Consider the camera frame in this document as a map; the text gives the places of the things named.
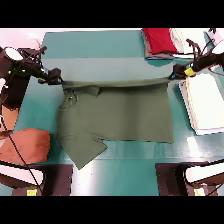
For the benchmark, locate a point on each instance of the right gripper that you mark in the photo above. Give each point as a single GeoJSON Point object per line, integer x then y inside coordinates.
{"type": "Point", "coordinates": [178, 71]}

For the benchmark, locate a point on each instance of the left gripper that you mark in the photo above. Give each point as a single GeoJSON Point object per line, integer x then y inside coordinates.
{"type": "Point", "coordinates": [54, 76]}

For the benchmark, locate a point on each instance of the dark green T-shirt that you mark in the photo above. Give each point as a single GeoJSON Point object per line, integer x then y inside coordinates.
{"type": "Point", "coordinates": [126, 113]}

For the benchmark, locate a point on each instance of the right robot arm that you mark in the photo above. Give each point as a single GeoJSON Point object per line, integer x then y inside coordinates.
{"type": "Point", "coordinates": [208, 60]}

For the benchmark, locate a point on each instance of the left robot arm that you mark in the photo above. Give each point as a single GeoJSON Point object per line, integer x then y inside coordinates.
{"type": "Point", "coordinates": [13, 71]}

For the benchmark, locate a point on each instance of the red garment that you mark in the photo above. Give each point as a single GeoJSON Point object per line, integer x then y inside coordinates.
{"type": "Point", "coordinates": [160, 40]}

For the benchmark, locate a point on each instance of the white folded garment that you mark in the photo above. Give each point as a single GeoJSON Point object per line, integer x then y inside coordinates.
{"type": "Point", "coordinates": [206, 103]}

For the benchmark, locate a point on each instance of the orange garment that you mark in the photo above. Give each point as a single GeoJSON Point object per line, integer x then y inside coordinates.
{"type": "Point", "coordinates": [25, 145]}

